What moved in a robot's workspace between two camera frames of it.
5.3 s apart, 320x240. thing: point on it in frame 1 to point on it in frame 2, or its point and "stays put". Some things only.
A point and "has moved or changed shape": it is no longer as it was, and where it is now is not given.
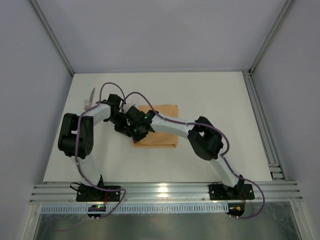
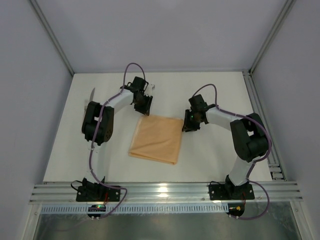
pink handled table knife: [91, 96] stays put
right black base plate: [221, 191] stays put
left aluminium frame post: [51, 34] stays put
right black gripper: [138, 135] to [189, 124]
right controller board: [235, 209] stays put
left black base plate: [91, 193] stays put
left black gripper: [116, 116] to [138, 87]
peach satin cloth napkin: [154, 140] has moved or changed shape
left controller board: [96, 208] stays put
